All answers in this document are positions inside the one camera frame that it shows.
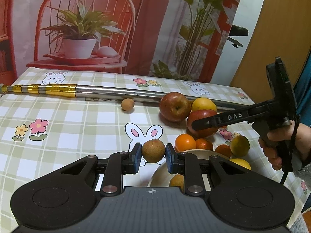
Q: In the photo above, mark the checkered bunny tablecloth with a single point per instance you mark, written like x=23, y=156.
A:
x=41, y=134

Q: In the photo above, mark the mandarin front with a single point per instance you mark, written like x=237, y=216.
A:
x=224, y=150

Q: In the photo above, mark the bright red apple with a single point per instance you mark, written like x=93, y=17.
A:
x=197, y=125

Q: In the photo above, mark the dark red-brown apple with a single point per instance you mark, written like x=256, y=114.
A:
x=174, y=107

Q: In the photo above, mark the mandarin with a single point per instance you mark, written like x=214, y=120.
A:
x=185, y=142
x=202, y=143
x=224, y=150

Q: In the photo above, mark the printed room backdrop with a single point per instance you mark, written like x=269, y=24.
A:
x=177, y=39

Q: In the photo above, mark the telescopic metal pole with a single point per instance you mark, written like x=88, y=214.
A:
x=85, y=91

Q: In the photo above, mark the yellow lemon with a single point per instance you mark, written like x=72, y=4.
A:
x=203, y=104
x=241, y=162

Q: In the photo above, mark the yellow lemon front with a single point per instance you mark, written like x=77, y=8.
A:
x=241, y=162

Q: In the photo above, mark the person's right hand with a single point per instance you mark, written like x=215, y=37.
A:
x=302, y=144

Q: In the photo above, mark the yellow-green round fruit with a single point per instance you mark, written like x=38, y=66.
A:
x=240, y=146

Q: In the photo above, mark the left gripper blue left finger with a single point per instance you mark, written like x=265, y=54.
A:
x=118, y=165

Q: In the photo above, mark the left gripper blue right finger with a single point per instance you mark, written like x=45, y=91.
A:
x=188, y=165

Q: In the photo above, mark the brown longan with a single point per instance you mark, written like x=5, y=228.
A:
x=153, y=150
x=177, y=181
x=127, y=104

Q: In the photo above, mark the black exercise bike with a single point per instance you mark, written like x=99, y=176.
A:
x=227, y=38

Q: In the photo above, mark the wooden board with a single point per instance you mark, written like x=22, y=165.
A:
x=282, y=30

